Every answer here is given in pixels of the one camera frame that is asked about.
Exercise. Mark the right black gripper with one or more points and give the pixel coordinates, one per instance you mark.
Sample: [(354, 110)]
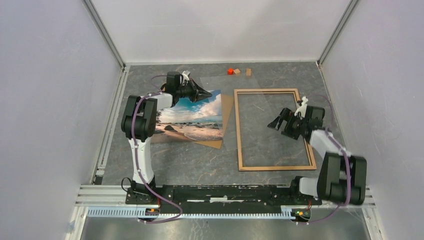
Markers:
[(287, 115)]

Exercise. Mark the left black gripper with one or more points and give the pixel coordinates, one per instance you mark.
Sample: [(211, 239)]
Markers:
[(198, 93)]

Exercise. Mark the beach landscape photo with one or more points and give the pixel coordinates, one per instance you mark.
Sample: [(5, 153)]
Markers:
[(190, 121)]

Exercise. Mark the wooden picture frame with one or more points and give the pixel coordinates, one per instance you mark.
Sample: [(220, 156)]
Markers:
[(308, 148)]

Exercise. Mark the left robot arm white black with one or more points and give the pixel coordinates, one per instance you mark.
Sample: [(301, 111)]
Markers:
[(138, 123)]

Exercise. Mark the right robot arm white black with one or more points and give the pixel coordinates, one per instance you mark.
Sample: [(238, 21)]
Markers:
[(342, 177)]

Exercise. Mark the brown cardboard backing board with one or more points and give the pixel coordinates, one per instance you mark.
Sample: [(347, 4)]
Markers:
[(227, 105)]

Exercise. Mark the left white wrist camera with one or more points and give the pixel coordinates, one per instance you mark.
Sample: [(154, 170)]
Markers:
[(186, 75)]

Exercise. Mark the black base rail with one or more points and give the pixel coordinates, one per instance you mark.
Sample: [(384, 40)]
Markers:
[(220, 199)]

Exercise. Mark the white cable duct strip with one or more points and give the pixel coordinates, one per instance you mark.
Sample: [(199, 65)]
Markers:
[(143, 213)]

